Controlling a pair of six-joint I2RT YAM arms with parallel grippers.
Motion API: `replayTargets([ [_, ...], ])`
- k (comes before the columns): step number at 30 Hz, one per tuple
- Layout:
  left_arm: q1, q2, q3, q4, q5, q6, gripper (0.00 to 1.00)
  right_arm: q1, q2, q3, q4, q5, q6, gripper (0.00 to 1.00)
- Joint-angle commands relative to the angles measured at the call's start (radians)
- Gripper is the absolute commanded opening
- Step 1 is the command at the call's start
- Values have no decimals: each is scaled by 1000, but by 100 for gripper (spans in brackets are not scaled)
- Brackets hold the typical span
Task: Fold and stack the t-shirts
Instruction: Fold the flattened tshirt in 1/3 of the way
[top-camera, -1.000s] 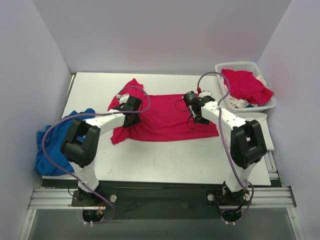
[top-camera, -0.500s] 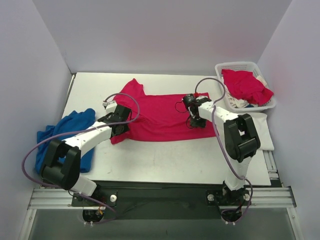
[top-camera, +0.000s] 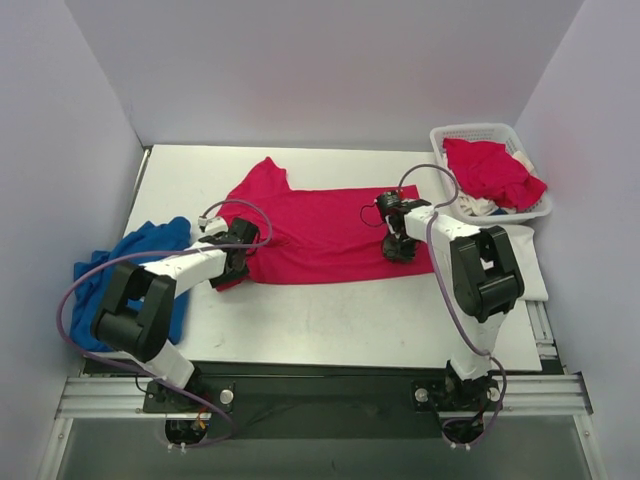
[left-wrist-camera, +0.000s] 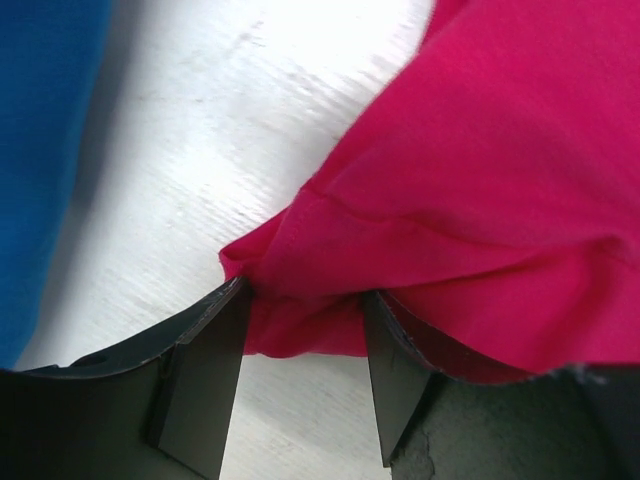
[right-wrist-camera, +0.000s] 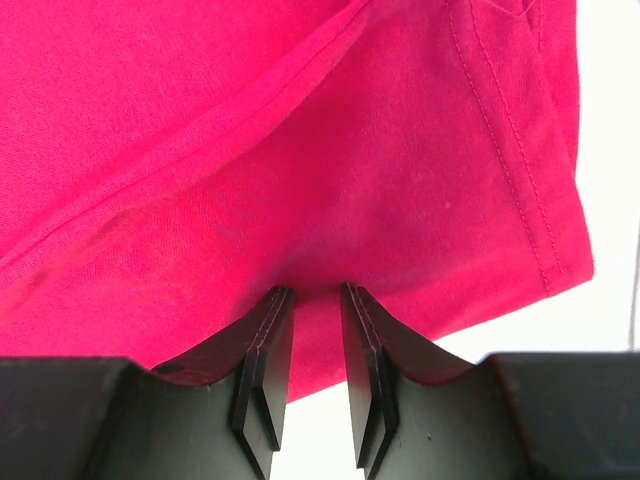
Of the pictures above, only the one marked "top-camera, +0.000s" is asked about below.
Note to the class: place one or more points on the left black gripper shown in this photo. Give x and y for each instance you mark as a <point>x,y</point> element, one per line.
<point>228,272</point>

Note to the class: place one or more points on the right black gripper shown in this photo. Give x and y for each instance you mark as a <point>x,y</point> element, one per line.
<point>398,246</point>

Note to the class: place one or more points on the pink t shirt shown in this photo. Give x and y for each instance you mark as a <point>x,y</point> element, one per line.
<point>485,169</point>
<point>318,236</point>

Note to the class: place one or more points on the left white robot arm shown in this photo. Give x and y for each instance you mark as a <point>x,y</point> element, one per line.
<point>135,314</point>

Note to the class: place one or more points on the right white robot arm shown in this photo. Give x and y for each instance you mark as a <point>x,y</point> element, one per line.
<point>476,270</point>

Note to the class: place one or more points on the pink t shirt in basket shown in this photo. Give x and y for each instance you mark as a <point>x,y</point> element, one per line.
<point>485,169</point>

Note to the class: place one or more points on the white folded t shirt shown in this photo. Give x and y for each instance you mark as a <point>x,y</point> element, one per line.
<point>522,241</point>

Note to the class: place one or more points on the white plastic basket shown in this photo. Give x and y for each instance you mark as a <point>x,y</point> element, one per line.
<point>494,132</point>

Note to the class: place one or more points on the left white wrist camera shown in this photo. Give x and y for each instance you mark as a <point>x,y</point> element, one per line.
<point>211,226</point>

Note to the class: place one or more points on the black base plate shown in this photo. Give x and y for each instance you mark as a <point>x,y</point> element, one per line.
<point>252,401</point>

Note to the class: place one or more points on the aluminium frame rail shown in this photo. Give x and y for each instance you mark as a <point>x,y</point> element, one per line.
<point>107,392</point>

